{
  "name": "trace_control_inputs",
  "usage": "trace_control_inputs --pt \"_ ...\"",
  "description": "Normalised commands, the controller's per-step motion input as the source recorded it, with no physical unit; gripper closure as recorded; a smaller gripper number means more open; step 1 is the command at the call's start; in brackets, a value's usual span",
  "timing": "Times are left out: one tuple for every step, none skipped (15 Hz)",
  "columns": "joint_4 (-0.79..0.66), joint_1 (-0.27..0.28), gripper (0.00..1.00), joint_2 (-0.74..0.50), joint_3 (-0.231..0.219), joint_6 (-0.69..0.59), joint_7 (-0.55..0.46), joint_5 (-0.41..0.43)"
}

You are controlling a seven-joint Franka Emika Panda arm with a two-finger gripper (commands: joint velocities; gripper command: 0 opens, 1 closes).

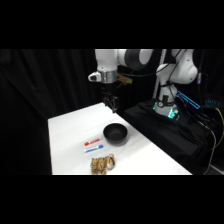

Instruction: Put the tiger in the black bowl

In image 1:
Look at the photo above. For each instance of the blue capped marker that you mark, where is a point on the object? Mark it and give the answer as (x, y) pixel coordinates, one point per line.
(93, 148)

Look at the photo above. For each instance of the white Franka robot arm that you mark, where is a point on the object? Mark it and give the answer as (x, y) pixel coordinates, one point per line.
(180, 68)

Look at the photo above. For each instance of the black robot stand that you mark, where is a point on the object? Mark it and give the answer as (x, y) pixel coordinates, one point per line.
(173, 140)

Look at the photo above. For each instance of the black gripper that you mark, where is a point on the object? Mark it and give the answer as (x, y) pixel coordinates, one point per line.
(108, 89)

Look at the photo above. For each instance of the black bowl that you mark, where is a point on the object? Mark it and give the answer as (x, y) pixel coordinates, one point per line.
(115, 133)

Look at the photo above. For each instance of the black curtain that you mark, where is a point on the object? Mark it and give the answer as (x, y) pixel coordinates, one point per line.
(43, 100)

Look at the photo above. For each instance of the red capped marker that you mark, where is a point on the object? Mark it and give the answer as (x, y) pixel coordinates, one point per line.
(92, 142)

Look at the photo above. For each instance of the blue lit device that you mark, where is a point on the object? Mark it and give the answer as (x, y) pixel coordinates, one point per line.
(188, 99)

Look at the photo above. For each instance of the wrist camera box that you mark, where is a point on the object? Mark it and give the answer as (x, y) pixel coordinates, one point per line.
(124, 79)

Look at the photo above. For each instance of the striped tiger plush toy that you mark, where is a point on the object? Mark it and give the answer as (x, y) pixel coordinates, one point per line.
(102, 163)

